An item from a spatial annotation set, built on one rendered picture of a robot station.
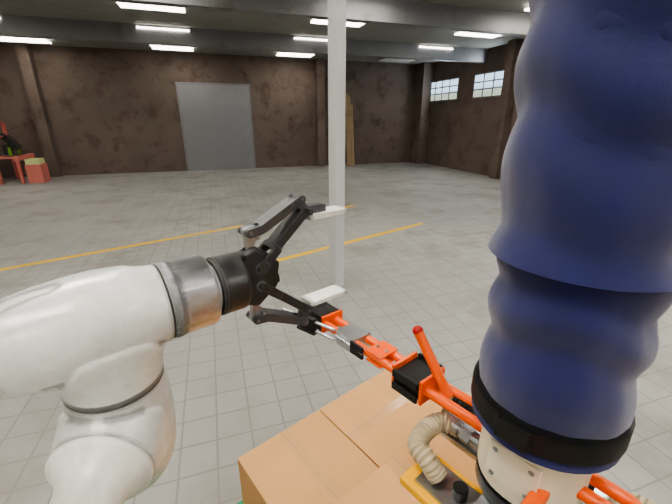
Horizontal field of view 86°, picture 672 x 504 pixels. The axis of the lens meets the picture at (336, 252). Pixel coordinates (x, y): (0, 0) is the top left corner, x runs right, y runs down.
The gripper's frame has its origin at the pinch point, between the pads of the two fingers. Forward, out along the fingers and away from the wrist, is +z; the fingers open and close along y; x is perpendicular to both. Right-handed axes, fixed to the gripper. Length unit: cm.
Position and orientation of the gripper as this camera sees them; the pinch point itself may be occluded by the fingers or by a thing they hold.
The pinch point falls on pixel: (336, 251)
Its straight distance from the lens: 57.3
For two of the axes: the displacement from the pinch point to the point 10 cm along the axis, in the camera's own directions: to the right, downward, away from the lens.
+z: 7.7, -2.2, 6.0
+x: 6.4, 2.6, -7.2
